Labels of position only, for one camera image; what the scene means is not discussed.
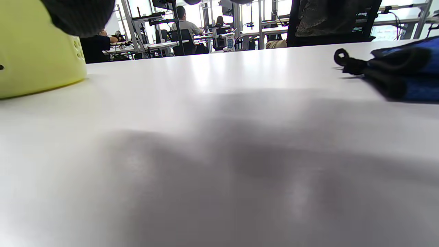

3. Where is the yellow perforated plastic basket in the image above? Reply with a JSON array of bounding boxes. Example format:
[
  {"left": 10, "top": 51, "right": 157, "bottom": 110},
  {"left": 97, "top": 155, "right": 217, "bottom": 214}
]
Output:
[{"left": 0, "top": 0, "right": 88, "bottom": 100}]

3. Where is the person's right hand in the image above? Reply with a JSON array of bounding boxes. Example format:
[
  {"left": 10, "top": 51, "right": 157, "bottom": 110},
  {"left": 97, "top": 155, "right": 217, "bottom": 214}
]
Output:
[{"left": 40, "top": 0, "right": 254, "bottom": 37}]

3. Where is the grey-backed blue hand towel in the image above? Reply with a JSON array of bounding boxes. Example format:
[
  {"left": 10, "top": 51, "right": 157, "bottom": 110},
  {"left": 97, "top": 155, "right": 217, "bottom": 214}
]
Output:
[{"left": 334, "top": 36, "right": 439, "bottom": 103}]

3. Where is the white desk leg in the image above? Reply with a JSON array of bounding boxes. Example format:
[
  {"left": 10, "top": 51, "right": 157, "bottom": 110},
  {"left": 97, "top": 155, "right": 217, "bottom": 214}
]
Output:
[{"left": 413, "top": 2, "right": 432, "bottom": 39}]

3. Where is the grey metal post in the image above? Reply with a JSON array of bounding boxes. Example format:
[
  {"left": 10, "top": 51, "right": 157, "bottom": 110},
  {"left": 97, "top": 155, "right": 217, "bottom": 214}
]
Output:
[{"left": 258, "top": 0, "right": 264, "bottom": 50}]

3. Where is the black mesh office chair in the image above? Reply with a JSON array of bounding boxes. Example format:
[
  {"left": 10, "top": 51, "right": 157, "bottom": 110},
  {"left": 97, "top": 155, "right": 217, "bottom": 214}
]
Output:
[{"left": 286, "top": 0, "right": 383, "bottom": 48}]

